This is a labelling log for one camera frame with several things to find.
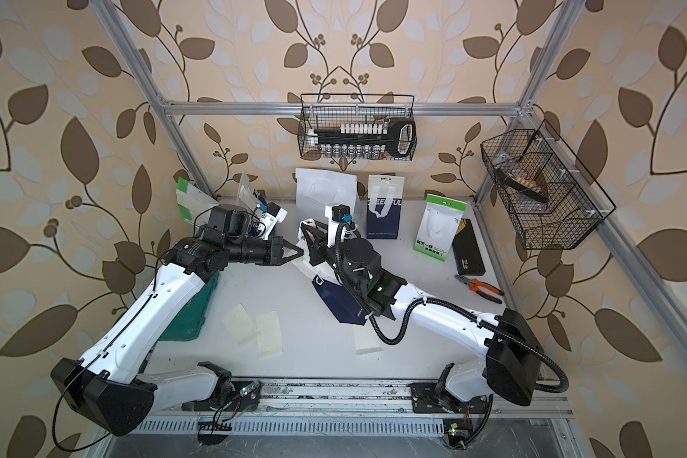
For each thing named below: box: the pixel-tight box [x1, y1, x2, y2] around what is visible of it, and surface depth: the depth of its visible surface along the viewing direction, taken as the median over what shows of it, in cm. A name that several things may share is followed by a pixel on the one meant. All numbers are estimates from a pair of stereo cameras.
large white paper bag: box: [294, 167, 359, 224], surface depth 101 cm
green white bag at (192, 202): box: [175, 176, 220, 228], surface depth 94 cm
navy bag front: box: [311, 274, 368, 327], surface depth 72 cm
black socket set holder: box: [308, 118, 417, 158], surface depth 86 cm
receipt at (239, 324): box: [221, 302, 260, 345], surface depth 89 cm
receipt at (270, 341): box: [256, 310, 284, 361], surface depth 87 cm
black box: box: [452, 218, 486, 276], surface depth 102 cm
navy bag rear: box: [366, 174, 405, 241], surface depth 98 cm
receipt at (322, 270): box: [291, 256, 337, 285], surface depth 71 cm
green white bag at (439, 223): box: [413, 193, 467, 262], surface depth 95 cm
